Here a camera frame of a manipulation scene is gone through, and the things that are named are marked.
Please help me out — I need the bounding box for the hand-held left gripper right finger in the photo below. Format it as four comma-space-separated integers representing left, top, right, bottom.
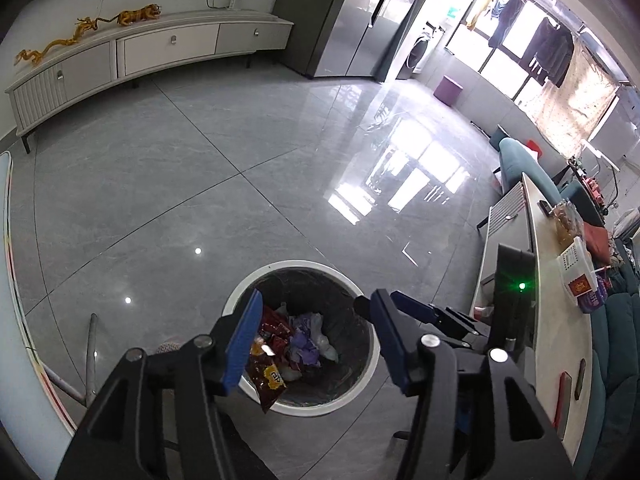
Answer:
369, 288, 576, 480

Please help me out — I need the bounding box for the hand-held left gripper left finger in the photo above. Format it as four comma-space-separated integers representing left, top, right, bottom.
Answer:
55, 289, 266, 480

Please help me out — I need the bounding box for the red chip packet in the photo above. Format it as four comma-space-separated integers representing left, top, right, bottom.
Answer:
244, 349, 289, 414

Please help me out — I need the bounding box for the small white plastic bag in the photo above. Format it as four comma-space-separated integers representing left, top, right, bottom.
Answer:
309, 312, 339, 362

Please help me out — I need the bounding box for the white trash bin black liner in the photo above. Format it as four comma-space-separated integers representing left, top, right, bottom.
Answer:
221, 258, 384, 419

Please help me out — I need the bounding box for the purple plastic bag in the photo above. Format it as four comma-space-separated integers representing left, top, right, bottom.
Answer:
289, 326, 322, 369

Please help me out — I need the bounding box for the white coffee table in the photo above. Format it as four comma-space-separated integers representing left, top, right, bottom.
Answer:
472, 172, 609, 467

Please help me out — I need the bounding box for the white box red label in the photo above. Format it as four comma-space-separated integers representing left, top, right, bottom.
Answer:
557, 237, 601, 302

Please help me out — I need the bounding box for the clear snack bag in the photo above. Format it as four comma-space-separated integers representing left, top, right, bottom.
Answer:
552, 199, 584, 241

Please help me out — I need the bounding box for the purple packet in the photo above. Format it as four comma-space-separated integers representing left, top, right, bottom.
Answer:
579, 272, 609, 314

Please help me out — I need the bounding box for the orange cushion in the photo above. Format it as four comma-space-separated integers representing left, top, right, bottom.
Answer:
582, 222, 612, 266

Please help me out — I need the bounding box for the teal sofa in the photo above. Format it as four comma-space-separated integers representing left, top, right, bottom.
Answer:
492, 137, 640, 480

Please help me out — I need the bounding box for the black remote control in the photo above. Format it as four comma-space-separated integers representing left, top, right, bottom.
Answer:
574, 357, 589, 402

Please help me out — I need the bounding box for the red flat case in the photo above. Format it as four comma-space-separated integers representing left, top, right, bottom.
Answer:
554, 369, 574, 432

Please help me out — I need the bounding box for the metal table leg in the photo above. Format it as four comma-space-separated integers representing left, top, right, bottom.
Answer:
47, 313, 97, 407

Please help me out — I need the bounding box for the beige hanging blanket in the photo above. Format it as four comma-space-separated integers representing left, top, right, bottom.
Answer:
532, 42, 619, 157

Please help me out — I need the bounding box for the purple stool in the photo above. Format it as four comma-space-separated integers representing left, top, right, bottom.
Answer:
433, 74, 464, 106

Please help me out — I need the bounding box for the black hanging garment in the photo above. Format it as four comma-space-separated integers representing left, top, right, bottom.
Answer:
519, 17, 576, 89

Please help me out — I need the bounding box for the white washing machine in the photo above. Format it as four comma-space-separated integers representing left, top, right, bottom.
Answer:
397, 22, 446, 81

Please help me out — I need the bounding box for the dark blue hanging garment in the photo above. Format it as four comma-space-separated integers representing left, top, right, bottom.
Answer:
489, 0, 526, 49

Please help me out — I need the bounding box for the yellow hanging garment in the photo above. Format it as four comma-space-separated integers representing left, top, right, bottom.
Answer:
467, 0, 494, 29

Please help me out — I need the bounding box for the grey refrigerator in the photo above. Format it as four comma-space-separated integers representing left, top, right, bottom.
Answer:
277, 0, 449, 81

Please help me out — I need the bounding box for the white television cabinet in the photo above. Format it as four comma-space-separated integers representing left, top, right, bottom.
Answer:
4, 9, 295, 154

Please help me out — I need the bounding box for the orange tiger figurine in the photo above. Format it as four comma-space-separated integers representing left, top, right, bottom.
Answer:
117, 3, 165, 27

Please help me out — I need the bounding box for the golden dragon figurine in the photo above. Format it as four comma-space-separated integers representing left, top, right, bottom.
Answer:
13, 15, 109, 67

